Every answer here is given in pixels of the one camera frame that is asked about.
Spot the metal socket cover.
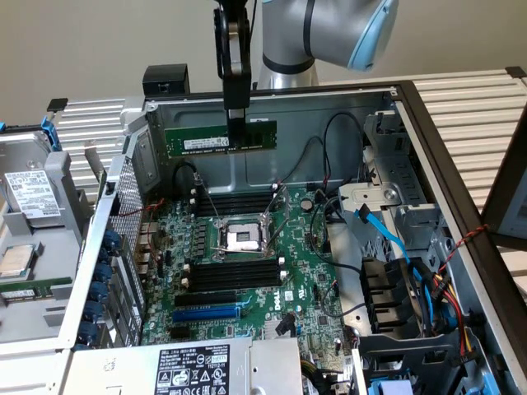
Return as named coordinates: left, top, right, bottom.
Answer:
left=262, top=184, right=290, bottom=232

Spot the long black expansion slot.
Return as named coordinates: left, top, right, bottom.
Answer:
left=174, top=289, right=239, bottom=308

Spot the black camera cable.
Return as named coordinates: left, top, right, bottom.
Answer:
left=249, top=0, right=260, bottom=90

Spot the black box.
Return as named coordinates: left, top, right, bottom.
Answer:
left=142, top=64, right=192, bottom=97

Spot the black wire connector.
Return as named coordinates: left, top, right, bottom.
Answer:
left=275, top=315, right=294, bottom=337

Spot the blue expansion slot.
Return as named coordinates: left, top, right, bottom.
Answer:
left=170, top=305, right=242, bottom=324

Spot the blue disk caddy rail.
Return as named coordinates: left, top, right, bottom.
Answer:
left=40, top=114, right=63, bottom=152

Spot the blue plastic drive rail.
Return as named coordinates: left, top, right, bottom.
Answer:
left=368, top=378, right=413, bottom=395

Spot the dark framed grey panel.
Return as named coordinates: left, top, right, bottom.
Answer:
left=480, top=102, right=527, bottom=249

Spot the CPU socket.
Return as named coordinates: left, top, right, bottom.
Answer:
left=210, top=214, right=276, bottom=261

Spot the metal rear port block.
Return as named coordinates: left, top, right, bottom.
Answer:
left=137, top=223, right=161, bottom=276

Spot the silver CPU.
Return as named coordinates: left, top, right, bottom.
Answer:
left=0, top=244, right=37, bottom=279

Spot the tall black wire loop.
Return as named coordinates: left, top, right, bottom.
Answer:
left=322, top=112, right=368, bottom=185

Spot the short black wire loop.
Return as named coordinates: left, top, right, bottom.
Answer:
left=172, top=161, right=203, bottom=203

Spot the red-black twisted wire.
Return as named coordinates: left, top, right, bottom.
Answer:
left=118, top=198, right=166, bottom=218
left=437, top=223, right=489, bottom=273

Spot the black plastic fan shroud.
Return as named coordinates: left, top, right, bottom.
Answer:
left=359, top=256, right=426, bottom=339

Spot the graphics card with metal bracket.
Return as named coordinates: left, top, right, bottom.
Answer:
left=83, top=140, right=109, bottom=205

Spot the green RAM stick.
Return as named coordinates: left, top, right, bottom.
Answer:
left=0, top=277, right=74, bottom=290
left=0, top=287, right=54, bottom=304
left=164, top=119, right=278, bottom=159

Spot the low black wire loop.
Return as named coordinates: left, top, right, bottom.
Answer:
left=282, top=134, right=327, bottom=183

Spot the red yellow black wire bundle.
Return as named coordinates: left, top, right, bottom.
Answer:
left=427, top=266, right=479, bottom=364

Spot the green Dell motherboard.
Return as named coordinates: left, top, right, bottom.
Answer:
left=139, top=185, right=355, bottom=375

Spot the metal disk bay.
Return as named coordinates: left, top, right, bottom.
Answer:
left=337, top=109, right=454, bottom=264

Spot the open metal PC case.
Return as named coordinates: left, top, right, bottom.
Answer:
left=57, top=80, right=527, bottom=395

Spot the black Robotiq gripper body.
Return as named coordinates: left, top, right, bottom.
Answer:
left=212, top=0, right=253, bottom=80

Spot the silver hard disk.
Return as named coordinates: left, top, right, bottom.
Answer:
left=0, top=131, right=69, bottom=228

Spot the grey parts rack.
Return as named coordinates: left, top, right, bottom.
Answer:
left=0, top=123, right=96, bottom=343

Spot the blue SATA wire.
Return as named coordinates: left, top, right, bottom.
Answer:
left=353, top=204, right=433, bottom=301

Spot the grey power supply unit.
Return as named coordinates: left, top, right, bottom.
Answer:
left=61, top=337, right=304, bottom=395

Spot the long black curved wire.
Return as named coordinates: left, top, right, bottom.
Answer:
left=310, top=196, right=364, bottom=276

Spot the dark grey plastic bracket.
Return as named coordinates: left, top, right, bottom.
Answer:
left=352, top=331, right=515, bottom=395

